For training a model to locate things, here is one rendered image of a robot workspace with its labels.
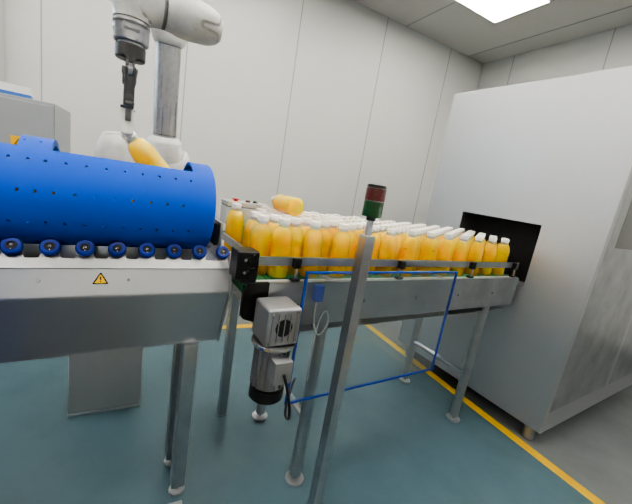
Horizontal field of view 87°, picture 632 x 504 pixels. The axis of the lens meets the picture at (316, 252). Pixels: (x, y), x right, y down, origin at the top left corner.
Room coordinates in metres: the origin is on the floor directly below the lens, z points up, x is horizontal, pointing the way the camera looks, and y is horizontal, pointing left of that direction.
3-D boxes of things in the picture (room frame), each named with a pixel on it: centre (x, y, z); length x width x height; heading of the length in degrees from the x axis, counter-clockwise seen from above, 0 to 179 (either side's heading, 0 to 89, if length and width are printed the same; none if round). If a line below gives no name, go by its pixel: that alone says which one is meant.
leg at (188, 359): (1.06, 0.38, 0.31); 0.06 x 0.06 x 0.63; 33
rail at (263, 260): (1.46, -0.49, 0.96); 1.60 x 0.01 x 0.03; 123
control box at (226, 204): (1.51, 0.35, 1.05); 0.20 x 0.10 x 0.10; 123
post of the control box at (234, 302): (1.51, 0.35, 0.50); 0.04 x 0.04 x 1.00; 33
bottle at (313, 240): (1.18, 0.02, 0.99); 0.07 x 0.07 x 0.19
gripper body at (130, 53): (0.99, 0.60, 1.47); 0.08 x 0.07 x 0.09; 33
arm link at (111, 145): (1.52, 0.95, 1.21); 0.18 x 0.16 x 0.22; 123
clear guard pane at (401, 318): (1.27, -0.32, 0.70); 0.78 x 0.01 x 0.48; 123
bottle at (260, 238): (1.11, 0.19, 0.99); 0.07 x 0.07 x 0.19
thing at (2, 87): (2.16, 2.07, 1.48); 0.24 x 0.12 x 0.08; 127
